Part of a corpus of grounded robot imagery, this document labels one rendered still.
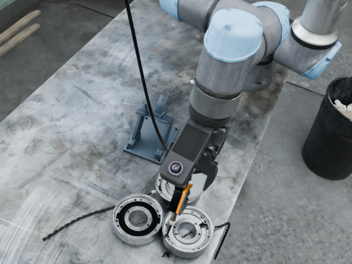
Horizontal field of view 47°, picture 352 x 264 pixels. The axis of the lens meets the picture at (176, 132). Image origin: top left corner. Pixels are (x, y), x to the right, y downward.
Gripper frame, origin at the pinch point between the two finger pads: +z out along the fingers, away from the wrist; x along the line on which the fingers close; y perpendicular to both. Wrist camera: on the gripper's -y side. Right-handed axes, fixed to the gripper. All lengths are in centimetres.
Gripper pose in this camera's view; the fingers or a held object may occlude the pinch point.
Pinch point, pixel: (181, 194)
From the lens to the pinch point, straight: 77.4
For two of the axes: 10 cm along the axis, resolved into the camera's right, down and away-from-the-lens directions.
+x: -8.9, -4.0, 2.0
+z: -1.9, 7.4, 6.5
